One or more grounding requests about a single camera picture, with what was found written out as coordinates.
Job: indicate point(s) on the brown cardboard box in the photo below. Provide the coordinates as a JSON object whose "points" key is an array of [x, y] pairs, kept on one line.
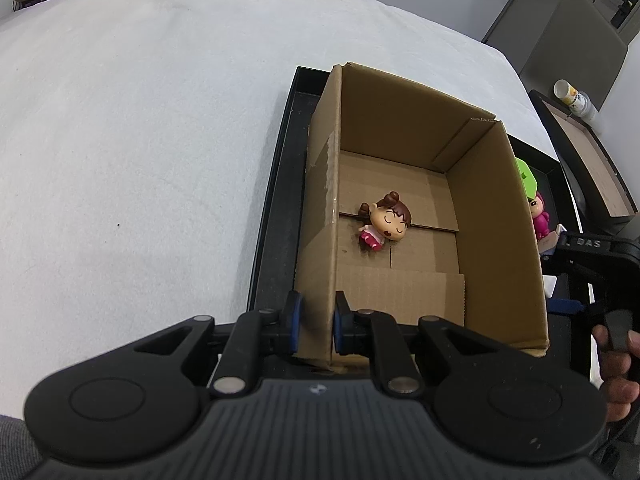
{"points": [[400, 125]]}

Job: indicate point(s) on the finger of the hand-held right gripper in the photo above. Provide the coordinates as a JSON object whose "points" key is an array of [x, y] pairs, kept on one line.
{"points": [[565, 307]]}

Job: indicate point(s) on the person's right hand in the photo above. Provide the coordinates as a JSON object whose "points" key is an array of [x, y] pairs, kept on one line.
{"points": [[622, 385]]}

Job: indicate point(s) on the white plastic bottle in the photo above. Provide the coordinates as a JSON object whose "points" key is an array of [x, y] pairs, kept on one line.
{"points": [[574, 97]]}

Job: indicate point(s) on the grey clothing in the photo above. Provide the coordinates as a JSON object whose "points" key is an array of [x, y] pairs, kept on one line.
{"points": [[15, 450]]}

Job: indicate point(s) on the grey cabinet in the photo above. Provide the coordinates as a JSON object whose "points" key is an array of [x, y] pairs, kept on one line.
{"points": [[565, 25]]}

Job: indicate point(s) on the pink figurine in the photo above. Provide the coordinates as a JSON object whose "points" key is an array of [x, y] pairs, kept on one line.
{"points": [[540, 222]]}

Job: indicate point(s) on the green hexagonal toy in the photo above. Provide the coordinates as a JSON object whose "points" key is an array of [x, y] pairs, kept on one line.
{"points": [[525, 180]]}

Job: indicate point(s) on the brown-haired doll figurine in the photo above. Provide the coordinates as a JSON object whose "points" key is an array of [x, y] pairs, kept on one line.
{"points": [[390, 222]]}

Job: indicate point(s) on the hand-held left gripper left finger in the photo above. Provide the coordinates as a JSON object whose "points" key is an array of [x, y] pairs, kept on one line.
{"points": [[292, 322]]}

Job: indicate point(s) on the black tray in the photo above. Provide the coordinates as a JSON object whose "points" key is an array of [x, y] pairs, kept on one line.
{"points": [[280, 210]]}

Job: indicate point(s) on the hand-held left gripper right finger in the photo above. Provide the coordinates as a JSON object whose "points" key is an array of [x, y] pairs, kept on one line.
{"points": [[340, 327]]}

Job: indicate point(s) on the black-edged wooden box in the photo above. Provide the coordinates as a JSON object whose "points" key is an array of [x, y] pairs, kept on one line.
{"points": [[595, 160]]}

